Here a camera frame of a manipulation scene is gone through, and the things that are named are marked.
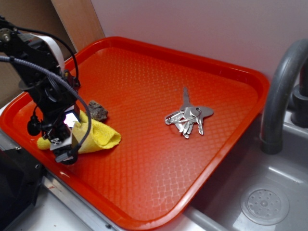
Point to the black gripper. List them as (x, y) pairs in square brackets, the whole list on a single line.
[(52, 126)]

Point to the yellow microfiber cloth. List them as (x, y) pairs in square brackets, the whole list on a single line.
[(101, 136)]

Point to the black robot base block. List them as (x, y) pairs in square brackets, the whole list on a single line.
[(20, 180)]

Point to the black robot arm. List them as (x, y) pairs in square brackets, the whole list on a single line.
[(50, 85)]

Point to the grey brown rock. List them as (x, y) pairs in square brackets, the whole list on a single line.
[(97, 111)]

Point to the red plastic serving tray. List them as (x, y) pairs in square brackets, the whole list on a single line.
[(150, 177)]

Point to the silver key bunch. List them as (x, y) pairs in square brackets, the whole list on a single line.
[(188, 115)]

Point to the wooden board strip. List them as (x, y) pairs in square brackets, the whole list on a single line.
[(80, 21)]

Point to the brown cardboard panel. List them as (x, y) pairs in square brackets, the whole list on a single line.
[(33, 14)]

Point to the grey plastic sink basin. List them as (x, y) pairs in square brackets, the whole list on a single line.
[(217, 205)]

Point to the round sink drain strainer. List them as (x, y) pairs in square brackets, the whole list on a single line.
[(264, 204)]

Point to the grey curved faucet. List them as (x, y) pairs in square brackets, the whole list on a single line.
[(286, 77)]

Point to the dark faucet handle post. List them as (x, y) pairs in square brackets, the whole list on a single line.
[(299, 116)]

